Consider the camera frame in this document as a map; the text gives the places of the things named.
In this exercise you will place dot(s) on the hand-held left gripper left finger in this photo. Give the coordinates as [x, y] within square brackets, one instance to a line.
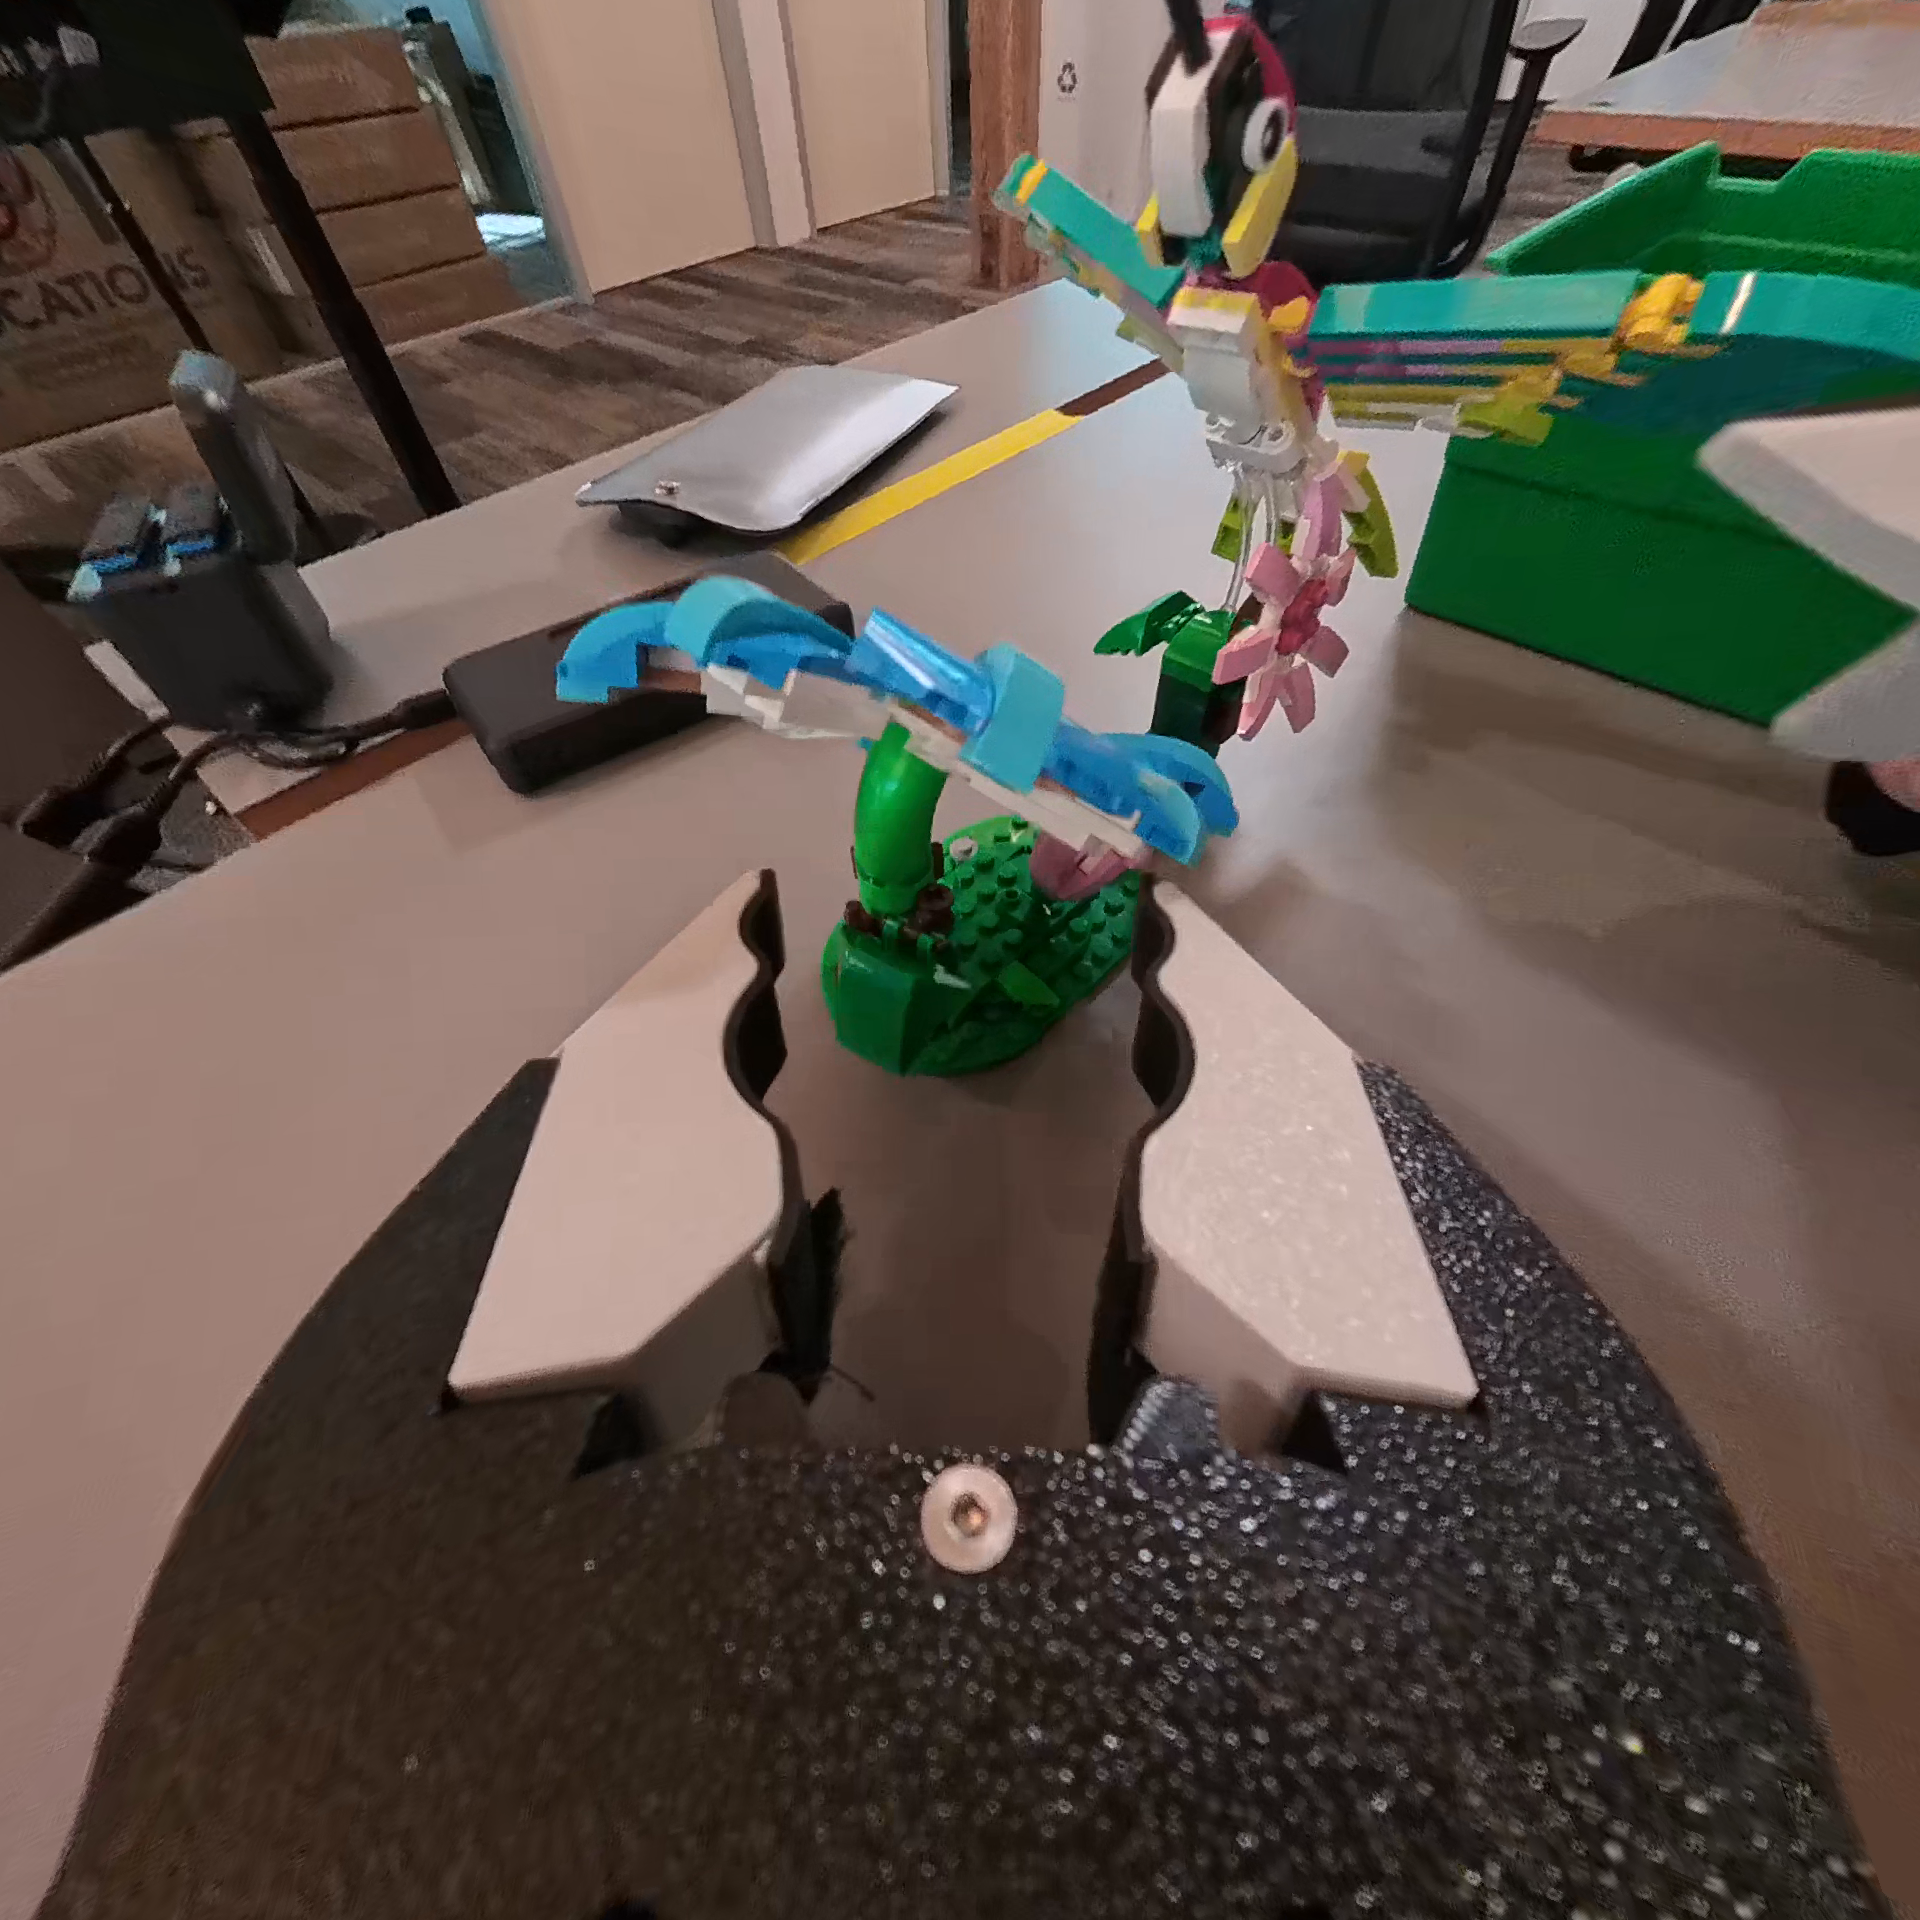
[630, 1186]

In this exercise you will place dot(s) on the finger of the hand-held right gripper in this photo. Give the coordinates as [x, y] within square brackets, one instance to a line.
[1845, 494]
[1868, 705]

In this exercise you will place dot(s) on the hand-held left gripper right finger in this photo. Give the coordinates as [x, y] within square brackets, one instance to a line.
[1290, 1186]

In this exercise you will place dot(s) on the green lego base with stems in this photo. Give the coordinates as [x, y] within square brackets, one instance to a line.
[990, 960]

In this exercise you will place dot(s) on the blue lego bird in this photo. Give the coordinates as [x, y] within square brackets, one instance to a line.
[930, 705]

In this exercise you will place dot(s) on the teal lego bird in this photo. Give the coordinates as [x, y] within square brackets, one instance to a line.
[1230, 194]

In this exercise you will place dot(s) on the pink lego flower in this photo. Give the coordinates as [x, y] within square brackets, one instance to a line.
[1290, 623]

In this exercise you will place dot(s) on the green plastic bin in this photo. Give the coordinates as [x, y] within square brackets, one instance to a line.
[1590, 541]

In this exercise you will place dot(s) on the wooden top desk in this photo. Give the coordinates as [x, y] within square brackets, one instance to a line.
[1739, 90]

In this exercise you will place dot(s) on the black power bank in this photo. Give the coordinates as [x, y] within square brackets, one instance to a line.
[585, 720]

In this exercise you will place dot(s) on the black mesh office chair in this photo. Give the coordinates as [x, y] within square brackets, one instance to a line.
[1394, 134]

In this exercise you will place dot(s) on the grey battery charger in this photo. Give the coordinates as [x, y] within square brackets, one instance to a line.
[203, 585]

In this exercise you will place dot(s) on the silver pouch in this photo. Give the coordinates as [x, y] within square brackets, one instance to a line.
[764, 442]

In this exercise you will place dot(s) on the yellow tape strip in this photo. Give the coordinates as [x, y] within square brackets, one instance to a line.
[930, 479]

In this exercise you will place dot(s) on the wooden pillar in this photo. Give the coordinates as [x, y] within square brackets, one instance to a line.
[1001, 134]

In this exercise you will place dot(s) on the cardboard box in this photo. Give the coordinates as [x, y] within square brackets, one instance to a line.
[104, 285]

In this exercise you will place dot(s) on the white door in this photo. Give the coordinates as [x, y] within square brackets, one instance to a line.
[630, 134]
[870, 105]

